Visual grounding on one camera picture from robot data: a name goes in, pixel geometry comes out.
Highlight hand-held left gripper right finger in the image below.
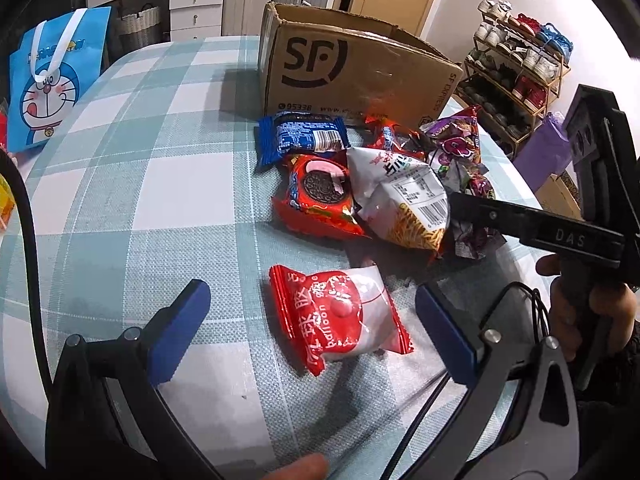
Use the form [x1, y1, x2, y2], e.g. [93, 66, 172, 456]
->
[405, 282, 581, 480]

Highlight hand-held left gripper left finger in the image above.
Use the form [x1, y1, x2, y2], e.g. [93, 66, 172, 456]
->
[45, 279, 223, 480]

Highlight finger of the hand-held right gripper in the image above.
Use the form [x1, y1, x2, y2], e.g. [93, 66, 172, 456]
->
[449, 191, 627, 264]

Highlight red and white candy packet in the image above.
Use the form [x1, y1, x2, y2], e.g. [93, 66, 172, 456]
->
[269, 263, 415, 378]

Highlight white chip packet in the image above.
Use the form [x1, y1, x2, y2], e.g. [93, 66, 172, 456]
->
[345, 146, 453, 261]

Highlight small red snack packet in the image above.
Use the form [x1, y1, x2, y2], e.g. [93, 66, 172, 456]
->
[365, 115, 428, 158]

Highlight large red cookie packet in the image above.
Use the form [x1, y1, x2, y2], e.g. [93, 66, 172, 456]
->
[271, 154, 372, 239]

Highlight blue cookie packet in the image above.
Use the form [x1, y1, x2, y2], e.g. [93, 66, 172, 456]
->
[254, 110, 349, 169]

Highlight brown cardboard box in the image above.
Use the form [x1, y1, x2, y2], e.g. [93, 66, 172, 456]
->
[257, 1, 464, 128]

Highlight person's right forearm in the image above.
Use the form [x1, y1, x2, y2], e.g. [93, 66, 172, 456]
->
[575, 320, 640, 480]

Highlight person's right hand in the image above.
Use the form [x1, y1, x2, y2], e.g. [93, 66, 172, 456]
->
[535, 254, 640, 362]

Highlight person's left hand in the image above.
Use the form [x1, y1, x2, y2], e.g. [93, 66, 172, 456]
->
[264, 451, 329, 480]

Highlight small floor cardboard box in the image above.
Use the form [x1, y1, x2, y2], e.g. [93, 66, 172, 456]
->
[537, 170, 584, 222]

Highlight purple paper bag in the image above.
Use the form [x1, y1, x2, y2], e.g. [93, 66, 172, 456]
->
[512, 111, 577, 194]

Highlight gold shoe rack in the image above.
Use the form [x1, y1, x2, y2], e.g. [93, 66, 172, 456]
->
[457, 0, 572, 157]

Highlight checked bed sheet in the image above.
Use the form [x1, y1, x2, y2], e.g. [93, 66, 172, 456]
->
[0, 35, 581, 480]

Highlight rows of shoes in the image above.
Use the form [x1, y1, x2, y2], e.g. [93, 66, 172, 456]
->
[460, 0, 573, 151]

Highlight yellow packet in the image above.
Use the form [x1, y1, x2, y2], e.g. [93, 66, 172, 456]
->
[0, 174, 17, 232]

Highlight blue cartoon tote bag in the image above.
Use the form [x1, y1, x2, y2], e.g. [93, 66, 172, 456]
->
[9, 6, 112, 153]

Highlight grey wicker basket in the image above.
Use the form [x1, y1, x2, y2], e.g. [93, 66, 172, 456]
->
[117, 4, 163, 52]

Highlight white drawer cabinet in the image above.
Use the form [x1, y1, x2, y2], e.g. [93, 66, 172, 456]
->
[86, 0, 226, 42]

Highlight thin black cable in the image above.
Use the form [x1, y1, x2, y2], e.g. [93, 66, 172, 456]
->
[387, 282, 553, 480]

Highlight thick black cable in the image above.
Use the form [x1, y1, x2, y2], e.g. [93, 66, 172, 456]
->
[0, 149, 55, 392]

